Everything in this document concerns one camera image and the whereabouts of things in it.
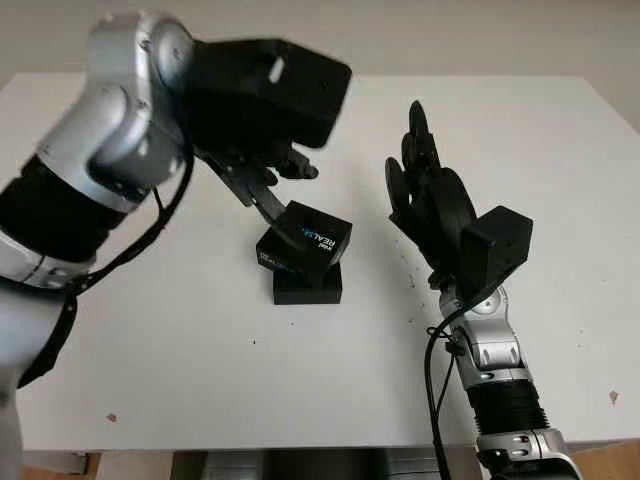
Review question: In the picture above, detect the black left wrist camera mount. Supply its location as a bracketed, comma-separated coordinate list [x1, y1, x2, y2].
[189, 37, 353, 151]

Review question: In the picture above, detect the dark grey robot torso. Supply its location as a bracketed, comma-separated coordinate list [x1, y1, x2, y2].
[172, 449, 481, 480]

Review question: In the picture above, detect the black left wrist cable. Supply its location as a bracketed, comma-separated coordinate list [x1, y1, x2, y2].
[17, 149, 196, 389]

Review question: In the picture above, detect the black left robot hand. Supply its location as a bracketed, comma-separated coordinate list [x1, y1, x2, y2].
[192, 134, 321, 251]

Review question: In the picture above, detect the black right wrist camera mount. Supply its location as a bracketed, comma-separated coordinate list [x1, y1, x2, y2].
[459, 205, 534, 306]

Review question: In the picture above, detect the black RealSense box lid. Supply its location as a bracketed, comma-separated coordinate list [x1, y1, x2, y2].
[255, 200, 354, 281]

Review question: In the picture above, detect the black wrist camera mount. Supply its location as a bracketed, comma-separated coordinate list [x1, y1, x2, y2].
[189, 37, 353, 151]
[459, 205, 534, 306]

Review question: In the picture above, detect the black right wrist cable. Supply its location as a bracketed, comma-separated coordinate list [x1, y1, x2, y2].
[423, 309, 466, 480]

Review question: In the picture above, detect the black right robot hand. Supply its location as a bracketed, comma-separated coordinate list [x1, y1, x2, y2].
[384, 99, 479, 294]

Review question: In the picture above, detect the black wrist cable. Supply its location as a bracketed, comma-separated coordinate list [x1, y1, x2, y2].
[17, 149, 196, 389]
[423, 309, 466, 480]

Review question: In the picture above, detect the black camera box base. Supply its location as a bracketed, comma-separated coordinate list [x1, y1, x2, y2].
[273, 259, 345, 306]

